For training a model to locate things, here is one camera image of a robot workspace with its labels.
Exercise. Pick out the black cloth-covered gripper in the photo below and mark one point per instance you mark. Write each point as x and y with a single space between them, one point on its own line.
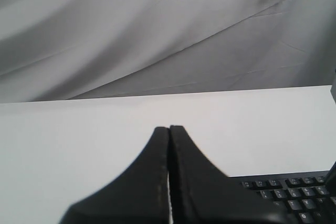
330 181

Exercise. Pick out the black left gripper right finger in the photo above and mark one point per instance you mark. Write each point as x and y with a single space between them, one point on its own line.
201 193

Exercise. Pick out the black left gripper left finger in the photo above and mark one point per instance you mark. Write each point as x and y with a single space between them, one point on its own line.
138 195

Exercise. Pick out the black Acer keyboard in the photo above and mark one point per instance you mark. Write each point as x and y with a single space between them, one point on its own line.
304 196

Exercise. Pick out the grey backdrop cloth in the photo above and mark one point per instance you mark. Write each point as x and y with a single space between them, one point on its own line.
81 49

